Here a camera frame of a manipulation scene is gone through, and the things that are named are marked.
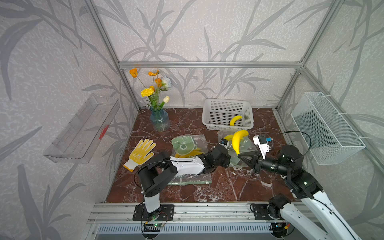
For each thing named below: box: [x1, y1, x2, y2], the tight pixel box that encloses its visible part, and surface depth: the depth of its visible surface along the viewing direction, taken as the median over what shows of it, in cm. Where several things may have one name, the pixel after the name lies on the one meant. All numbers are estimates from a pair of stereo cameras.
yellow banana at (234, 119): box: [229, 115, 243, 126], surface depth 113 cm
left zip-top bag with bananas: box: [171, 134, 208, 158], surface depth 96 cm
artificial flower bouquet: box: [129, 68, 172, 110], surface depth 95 cm
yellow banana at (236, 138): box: [232, 130, 249, 155], surface depth 66 cm
